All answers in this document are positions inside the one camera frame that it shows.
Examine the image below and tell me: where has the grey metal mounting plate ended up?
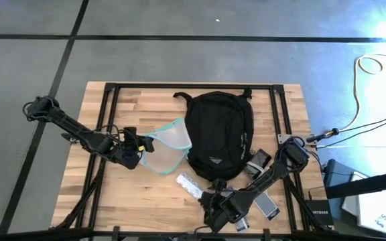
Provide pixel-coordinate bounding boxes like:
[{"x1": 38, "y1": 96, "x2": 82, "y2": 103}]
[{"x1": 277, "y1": 133, "x2": 318, "y2": 147}]

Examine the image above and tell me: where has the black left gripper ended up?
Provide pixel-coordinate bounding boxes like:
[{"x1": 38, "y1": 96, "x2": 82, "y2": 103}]
[{"x1": 114, "y1": 126, "x2": 155, "y2": 171}]

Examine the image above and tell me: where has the cream floor cable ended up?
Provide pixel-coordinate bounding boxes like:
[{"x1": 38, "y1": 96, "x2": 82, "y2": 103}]
[{"x1": 342, "y1": 53, "x2": 386, "y2": 133}]

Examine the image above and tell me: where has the white mesh pouch teal trim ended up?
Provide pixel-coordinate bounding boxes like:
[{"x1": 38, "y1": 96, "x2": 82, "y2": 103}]
[{"x1": 139, "y1": 116, "x2": 193, "y2": 175}]

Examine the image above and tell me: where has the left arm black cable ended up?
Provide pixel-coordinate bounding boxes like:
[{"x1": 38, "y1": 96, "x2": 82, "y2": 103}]
[{"x1": 94, "y1": 124, "x2": 120, "y2": 141}]

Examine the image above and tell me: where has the white box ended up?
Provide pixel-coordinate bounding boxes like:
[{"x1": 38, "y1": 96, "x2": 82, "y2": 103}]
[{"x1": 342, "y1": 189, "x2": 386, "y2": 239}]

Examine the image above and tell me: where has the black Netgear box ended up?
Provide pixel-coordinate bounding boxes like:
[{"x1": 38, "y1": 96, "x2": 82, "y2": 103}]
[{"x1": 305, "y1": 199, "x2": 334, "y2": 227}]

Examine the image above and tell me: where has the black diagonal support beam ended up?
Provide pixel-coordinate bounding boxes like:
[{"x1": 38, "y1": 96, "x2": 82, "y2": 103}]
[{"x1": 325, "y1": 169, "x2": 386, "y2": 200}]

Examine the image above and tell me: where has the thin black floor cable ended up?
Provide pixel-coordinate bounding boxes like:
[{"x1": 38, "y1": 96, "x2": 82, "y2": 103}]
[{"x1": 323, "y1": 116, "x2": 386, "y2": 148}]

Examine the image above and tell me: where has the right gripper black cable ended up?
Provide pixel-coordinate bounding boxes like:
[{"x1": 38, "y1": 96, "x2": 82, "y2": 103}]
[{"x1": 194, "y1": 224, "x2": 216, "y2": 234}]

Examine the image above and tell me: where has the black backpack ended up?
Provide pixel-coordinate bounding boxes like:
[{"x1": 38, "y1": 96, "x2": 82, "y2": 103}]
[{"x1": 172, "y1": 87, "x2": 255, "y2": 183}]

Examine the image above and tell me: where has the clear bag with teal cable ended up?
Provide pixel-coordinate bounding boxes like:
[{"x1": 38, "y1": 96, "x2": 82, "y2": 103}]
[{"x1": 235, "y1": 216, "x2": 250, "y2": 232}]

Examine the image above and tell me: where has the grey card dark border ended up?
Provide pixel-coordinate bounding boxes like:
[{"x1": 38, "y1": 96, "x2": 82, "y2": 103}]
[{"x1": 253, "y1": 190, "x2": 280, "y2": 221}]

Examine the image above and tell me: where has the white ruler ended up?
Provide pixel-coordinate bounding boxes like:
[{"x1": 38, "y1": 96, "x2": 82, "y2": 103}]
[{"x1": 175, "y1": 172, "x2": 204, "y2": 200}]

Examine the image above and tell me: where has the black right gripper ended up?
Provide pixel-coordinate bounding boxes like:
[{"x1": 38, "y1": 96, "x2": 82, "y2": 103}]
[{"x1": 198, "y1": 189, "x2": 250, "y2": 234}]

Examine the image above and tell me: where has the black phone white band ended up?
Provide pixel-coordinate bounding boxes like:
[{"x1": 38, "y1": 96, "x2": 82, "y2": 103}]
[{"x1": 243, "y1": 149, "x2": 273, "y2": 180}]

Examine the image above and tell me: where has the grey-blue case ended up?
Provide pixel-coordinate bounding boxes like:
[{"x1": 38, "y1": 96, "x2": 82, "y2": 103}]
[{"x1": 322, "y1": 159, "x2": 360, "y2": 188}]

